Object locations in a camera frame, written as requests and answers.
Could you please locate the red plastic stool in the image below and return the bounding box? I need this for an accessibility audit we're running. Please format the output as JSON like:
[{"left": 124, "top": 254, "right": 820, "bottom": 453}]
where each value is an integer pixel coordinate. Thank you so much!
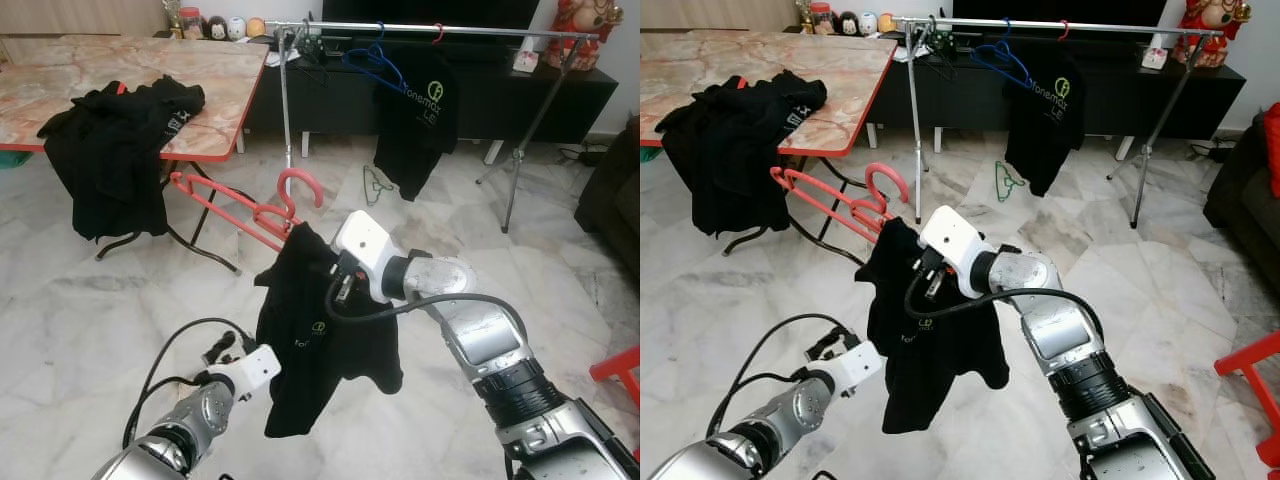
[
  {"left": 1214, "top": 332, "right": 1280, "bottom": 471},
  {"left": 590, "top": 345, "right": 641, "bottom": 463}
]

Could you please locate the green plastic hanger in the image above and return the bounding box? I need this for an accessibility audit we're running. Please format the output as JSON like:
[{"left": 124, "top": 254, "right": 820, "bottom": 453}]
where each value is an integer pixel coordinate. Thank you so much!
[
  {"left": 992, "top": 160, "right": 1028, "bottom": 204},
  {"left": 362, "top": 165, "right": 397, "bottom": 207}
]

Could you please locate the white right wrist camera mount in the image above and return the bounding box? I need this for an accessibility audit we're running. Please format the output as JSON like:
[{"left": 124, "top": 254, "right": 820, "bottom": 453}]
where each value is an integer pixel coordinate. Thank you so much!
[
  {"left": 918, "top": 205, "right": 992, "bottom": 299},
  {"left": 330, "top": 210, "right": 400, "bottom": 302}
]

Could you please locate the light wooden cabinet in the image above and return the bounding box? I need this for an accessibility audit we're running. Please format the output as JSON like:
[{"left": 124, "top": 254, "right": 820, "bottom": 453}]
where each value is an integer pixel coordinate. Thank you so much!
[
  {"left": 0, "top": 0, "right": 171, "bottom": 43},
  {"left": 640, "top": 0, "right": 801, "bottom": 37}
]

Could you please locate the silver metal clothes rack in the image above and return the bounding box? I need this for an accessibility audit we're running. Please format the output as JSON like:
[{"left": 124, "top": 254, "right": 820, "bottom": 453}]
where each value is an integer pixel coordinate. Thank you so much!
[
  {"left": 264, "top": 20, "right": 603, "bottom": 234},
  {"left": 888, "top": 15, "right": 1227, "bottom": 230}
]

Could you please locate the black shirt red collar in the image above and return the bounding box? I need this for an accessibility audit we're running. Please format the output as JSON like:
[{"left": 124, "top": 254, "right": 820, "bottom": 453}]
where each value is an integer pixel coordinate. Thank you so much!
[
  {"left": 37, "top": 84, "right": 127, "bottom": 196},
  {"left": 655, "top": 80, "right": 747, "bottom": 191}
]

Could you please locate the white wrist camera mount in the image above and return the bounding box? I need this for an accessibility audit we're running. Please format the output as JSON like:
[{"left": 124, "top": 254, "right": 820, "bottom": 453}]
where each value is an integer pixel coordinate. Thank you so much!
[
  {"left": 330, "top": 210, "right": 400, "bottom": 302},
  {"left": 918, "top": 205, "right": 992, "bottom": 299},
  {"left": 828, "top": 340, "right": 886, "bottom": 394},
  {"left": 232, "top": 345, "right": 284, "bottom": 394}
]

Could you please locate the black television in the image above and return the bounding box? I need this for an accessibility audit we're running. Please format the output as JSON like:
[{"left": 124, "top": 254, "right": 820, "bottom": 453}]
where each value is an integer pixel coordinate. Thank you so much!
[
  {"left": 320, "top": 0, "right": 542, "bottom": 30},
  {"left": 952, "top": 0, "right": 1167, "bottom": 26}
]

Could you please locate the black shirt white print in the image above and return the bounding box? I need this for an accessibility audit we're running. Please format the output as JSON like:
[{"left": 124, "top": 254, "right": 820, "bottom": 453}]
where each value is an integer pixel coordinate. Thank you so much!
[
  {"left": 75, "top": 75, "right": 207, "bottom": 241},
  {"left": 690, "top": 70, "right": 830, "bottom": 237}
]

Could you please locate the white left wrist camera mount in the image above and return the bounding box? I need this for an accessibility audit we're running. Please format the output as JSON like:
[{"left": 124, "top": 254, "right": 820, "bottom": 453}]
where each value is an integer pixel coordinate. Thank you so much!
[
  {"left": 828, "top": 340, "right": 886, "bottom": 394},
  {"left": 232, "top": 345, "right": 284, "bottom": 394}
]

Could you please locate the blue plastic hanger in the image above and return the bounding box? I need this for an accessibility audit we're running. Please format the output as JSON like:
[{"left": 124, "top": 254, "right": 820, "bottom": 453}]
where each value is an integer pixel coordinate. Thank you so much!
[
  {"left": 340, "top": 22, "right": 407, "bottom": 92},
  {"left": 969, "top": 19, "right": 1037, "bottom": 89}
]

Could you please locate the red fortune god statue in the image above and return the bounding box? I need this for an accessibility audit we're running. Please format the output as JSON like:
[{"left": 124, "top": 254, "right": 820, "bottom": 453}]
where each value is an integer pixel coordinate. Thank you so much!
[
  {"left": 545, "top": 0, "right": 614, "bottom": 72},
  {"left": 1172, "top": 0, "right": 1252, "bottom": 70}
]

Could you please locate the black TV console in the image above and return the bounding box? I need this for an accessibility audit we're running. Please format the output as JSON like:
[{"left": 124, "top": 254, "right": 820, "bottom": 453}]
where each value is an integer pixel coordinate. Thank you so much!
[
  {"left": 870, "top": 34, "right": 1247, "bottom": 141},
  {"left": 245, "top": 38, "right": 620, "bottom": 143}
]

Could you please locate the dark grey fabric sofa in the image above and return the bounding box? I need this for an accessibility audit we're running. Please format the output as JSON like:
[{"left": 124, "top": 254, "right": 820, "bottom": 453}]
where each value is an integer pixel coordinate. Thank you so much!
[
  {"left": 575, "top": 115, "right": 641, "bottom": 278},
  {"left": 1202, "top": 112, "right": 1280, "bottom": 268}
]

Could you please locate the thin black hanger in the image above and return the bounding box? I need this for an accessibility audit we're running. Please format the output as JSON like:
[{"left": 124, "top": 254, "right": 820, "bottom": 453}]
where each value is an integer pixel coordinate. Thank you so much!
[
  {"left": 300, "top": 25, "right": 337, "bottom": 77},
  {"left": 924, "top": 22, "right": 962, "bottom": 76}
]

